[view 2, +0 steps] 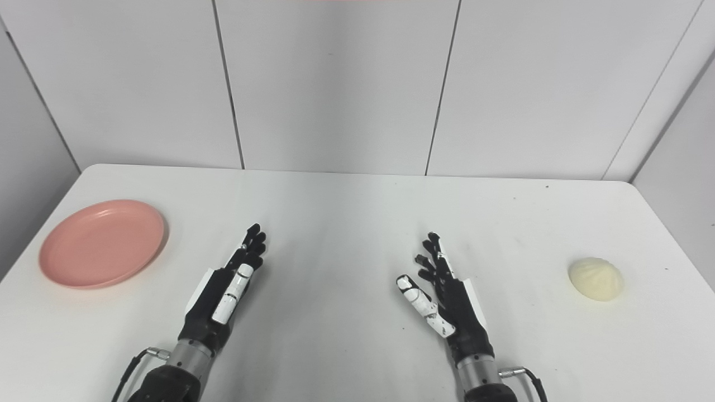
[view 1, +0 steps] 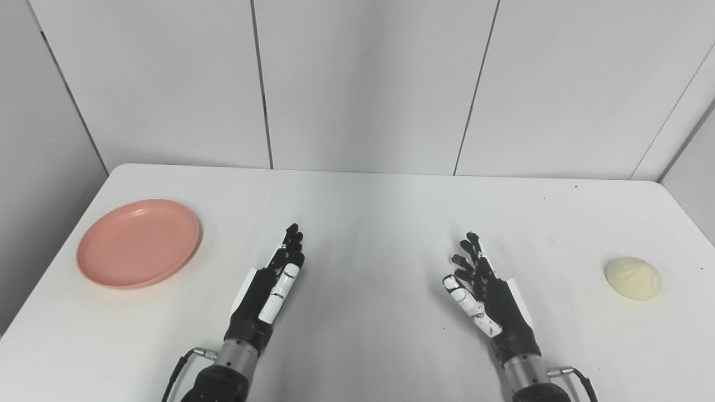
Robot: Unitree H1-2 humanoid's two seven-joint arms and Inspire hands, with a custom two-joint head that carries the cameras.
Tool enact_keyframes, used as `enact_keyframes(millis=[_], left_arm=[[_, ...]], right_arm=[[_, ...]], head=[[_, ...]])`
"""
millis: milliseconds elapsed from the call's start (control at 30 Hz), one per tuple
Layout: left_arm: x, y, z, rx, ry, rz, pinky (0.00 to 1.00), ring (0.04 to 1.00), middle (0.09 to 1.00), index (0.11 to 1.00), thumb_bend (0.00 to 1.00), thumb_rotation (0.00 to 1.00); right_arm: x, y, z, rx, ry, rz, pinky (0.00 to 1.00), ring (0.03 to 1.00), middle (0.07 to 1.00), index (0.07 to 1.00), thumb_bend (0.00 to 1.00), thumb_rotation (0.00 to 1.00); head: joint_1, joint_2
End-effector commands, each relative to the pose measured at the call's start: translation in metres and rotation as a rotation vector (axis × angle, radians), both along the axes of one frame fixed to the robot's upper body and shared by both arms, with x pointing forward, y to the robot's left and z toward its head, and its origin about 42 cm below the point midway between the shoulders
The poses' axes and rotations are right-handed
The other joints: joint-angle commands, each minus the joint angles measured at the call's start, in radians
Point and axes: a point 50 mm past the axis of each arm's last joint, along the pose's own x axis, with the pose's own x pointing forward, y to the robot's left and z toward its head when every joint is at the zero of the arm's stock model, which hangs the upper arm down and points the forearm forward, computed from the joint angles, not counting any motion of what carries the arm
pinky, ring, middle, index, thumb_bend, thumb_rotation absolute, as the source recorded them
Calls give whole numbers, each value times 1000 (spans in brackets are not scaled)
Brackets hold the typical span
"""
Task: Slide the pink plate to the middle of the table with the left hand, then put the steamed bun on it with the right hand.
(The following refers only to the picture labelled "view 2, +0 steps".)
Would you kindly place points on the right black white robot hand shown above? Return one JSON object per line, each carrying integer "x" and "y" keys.
{"x": 463, "y": 318}

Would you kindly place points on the pale yellow steamed bun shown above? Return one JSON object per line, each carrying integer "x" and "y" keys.
{"x": 595, "y": 279}

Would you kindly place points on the pink round plate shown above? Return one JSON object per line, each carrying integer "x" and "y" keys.
{"x": 101, "y": 244}

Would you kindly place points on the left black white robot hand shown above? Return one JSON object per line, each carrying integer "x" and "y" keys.
{"x": 209, "y": 312}

